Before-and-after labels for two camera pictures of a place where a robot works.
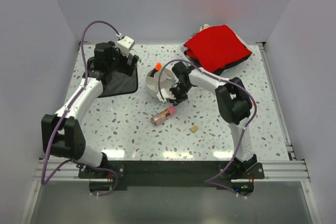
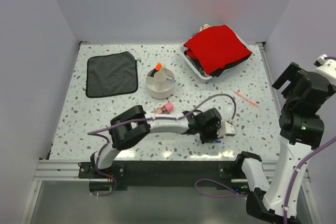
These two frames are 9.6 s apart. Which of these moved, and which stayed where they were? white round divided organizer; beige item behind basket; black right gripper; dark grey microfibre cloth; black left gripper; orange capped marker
Moved: black right gripper; black left gripper
Stayed: dark grey microfibre cloth; orange capped marker; beige item behind basket; white round divided organizer
